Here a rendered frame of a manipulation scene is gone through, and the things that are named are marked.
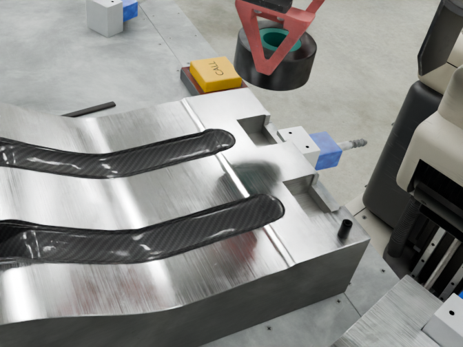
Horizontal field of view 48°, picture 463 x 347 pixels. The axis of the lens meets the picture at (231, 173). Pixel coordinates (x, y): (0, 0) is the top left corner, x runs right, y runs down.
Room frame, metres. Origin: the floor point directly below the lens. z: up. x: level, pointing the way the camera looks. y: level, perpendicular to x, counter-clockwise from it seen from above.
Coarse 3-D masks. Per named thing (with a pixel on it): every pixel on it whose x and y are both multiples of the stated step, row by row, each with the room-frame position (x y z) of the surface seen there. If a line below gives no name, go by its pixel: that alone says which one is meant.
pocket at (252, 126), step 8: (240, 120) 0.49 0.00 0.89; (248, 120) 0.50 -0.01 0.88; (256, 120) 0.50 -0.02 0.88; (264, 120) 0.51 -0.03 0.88; (248, 128) 0.50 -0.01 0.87; (256, 128) 0.51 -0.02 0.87; (264, 128) 0.51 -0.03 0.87; (248, 136) 0.50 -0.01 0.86; (256, 136) 0.50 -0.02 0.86; (264, 136) 0.50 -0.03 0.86; (272, 136) 0.49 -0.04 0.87; (256, 144) 0.48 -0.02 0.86; (264, 144) 0.49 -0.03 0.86; (272, 144) 0.49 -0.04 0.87
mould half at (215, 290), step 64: (0, 128) 0.36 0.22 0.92; (64, 128) 0.41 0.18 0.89; (128, 128) 0.45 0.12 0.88; (192, 128) 0.46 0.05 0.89; (0, 192) 0.28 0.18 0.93; (64, 192) 0.32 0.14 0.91; (128, 192) 0.35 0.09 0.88; (192, 192) 0.36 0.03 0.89; (256, 192) 0.38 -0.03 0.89; (192, 256) 0.29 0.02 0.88; (256, 256) 0.30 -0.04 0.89; (320, 256) 0.31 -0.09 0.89; (0, 320) 0.17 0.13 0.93; (64, 320) 0.19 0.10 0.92; (128, 320) 0.21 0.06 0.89; (192, 320) 0.24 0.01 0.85; (256, 320) 0.28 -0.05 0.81
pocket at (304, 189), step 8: (304, 176) 0.41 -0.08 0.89; (312, 176) 0.42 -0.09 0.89; (288, 184) 0.40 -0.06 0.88; (296, 184) 0.41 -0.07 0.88; (304, 184) 0.41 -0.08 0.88; (312, 184) 0.42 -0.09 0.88; (296, 192) 0.41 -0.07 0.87; (304, 192) 0.42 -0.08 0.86; (312, 192) 0.41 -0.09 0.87; (320, 192) 0.41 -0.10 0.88; (296, 200) 0.40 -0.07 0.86; (304, 200) 0.40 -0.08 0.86; (312, 200) 0.41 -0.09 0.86; (320, 200) 0.40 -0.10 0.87; (328, 200) 0.40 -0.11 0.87; (304, 208) 0.39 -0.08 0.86; (312, 208) 0.39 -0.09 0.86; (320, 208) 0.40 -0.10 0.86; (328, 208) 0.39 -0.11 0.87; (312, 216) 0.38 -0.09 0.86
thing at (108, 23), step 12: (96, 0) 0.79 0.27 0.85; (108, 0) 0.79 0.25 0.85; (120, 0) 0.80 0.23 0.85; (132, 0) 0.84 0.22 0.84; (144, 0) 0.87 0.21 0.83; (96, 12) 0.78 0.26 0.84; (108, 12) 0.77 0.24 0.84; (120, 12) 0.79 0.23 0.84; (132, 12) 0.82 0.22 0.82; (96, 24) 0.78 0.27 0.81; (108, 24) 0.77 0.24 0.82; (120, 24) 0.79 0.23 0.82; (108, 36) 0.77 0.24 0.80
